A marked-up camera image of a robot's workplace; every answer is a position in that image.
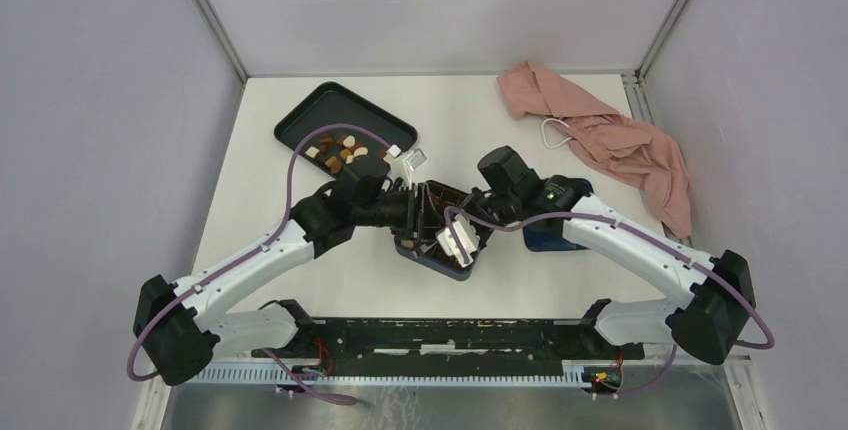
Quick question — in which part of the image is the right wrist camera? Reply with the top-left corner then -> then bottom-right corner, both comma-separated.
436,217 -> 481,267

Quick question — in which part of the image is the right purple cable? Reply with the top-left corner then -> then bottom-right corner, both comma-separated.
442,204 -> 776,398

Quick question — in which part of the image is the black plastic tray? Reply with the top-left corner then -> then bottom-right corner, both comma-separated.
273,82 -> 418,177

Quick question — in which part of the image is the blue chocolate box with insert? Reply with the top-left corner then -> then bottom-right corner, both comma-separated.
391,180 -> 474,281

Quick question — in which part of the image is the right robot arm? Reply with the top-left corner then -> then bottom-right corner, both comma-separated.
437,146 -> 775,365

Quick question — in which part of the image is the white cord loop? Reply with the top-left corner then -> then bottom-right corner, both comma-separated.
539,117 -> 574,151

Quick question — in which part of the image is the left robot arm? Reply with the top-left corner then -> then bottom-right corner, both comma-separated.
126,149 -> 426,386

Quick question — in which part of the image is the white slotted cable duct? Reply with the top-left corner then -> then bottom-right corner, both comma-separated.
189,362 -> 590,389

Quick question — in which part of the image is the blue box lid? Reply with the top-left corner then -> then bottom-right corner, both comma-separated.
521,178 -> 596,253

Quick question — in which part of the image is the purple cable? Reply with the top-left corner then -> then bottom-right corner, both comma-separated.
442,204 -> 776,398
125,123 -> 395,408

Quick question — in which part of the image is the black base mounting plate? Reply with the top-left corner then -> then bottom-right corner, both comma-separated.
274,318 -> 645,377

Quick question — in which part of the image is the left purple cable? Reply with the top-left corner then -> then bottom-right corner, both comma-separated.
125,123 -> 395,408

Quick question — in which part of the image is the pink cloth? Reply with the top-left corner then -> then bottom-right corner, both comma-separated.
497,62 -> 693,239

